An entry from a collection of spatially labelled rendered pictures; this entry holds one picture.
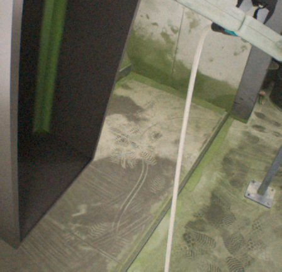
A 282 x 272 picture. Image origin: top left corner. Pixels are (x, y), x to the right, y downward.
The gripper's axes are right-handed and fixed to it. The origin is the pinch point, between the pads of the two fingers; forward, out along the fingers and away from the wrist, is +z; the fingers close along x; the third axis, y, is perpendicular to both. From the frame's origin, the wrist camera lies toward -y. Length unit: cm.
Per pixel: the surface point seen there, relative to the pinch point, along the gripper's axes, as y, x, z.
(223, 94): 182, -112, 23
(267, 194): 89, -131, 67
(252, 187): 97, -122, 68
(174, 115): 177, -76, 59
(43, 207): 47, 18, 94
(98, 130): 68, 5, 59
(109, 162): 125, -25, 98
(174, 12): 203, -41, -21
